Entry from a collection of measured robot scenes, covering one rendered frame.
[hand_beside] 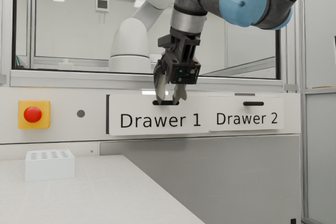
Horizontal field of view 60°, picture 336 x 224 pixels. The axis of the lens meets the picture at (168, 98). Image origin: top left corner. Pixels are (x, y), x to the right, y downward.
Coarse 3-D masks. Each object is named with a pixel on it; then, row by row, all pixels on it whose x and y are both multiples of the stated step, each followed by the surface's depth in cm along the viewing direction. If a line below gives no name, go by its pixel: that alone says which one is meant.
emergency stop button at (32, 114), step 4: (28, 108) 70; (32, 108) 70; (36, 108) 71; (24, 112) 70; (28, 112) 70; (32, 112) 70; (36, 112) 70; (40, 112) 71; (24, 116) 70; (28, 116) 70; (32, 116) 70; (36, 116) 70; (40, 116) 71; (28, 120) 70; (32, 120) 70; (36, 120) 71
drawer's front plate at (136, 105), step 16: (112, 96) 77; (128, 96) 78; (144, 96) 80; (192, 96) 84; (112, 112) 77; (128, 112) 78; (144, 112) 79; (160, 112) 81; (176, 112) 82; (192, 112) 84; (208, 112) 86; (112, 128) 76; (128, 128) 78; (144, 128) 79; (160, 128) 81; (176, 128) 82; (192, 128) 84; (208, 128) 86
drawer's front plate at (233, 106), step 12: (216, 96) 93; (228, 96) 94; (216, 108) 93; (228, 108) 94; (240, 108) 95; (252, 108) 97; (264, 108) 98; (276, 108) 100; (216, 120) 92; (240, 120) 95; (252, 120) 97; (264, 120) 98; (276, 120) 100
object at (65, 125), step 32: (0, 96) 74; (32, 96) 77; (64, 96) 80; (96, 96) 82; (256, 96) 100; (288, 96) 104; (0, 128) 74; (32, 128) 77; (64, 128) 79; (96, 128) 82; (288, 128) 104
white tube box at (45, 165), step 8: (32, 152) 62; (40, 152) 63; (48, 152) 62; (56, 152) 62; (64, 152) 63; (32, 160) 52; (40, 160) 52; (48, 160) 53; (56, 160) 53; (64, 160) 54; (72, 160) 55; (32, 168) 52; (40, 168) 52; (48, 168) 53; (56, 168) 53; (64, 168) 54; (72, 168) 55; (32, 176) 52; (40, 176) 52; (48, 176) 53; (56, 176) 53; (64, 176) 54; (72, 176) 55
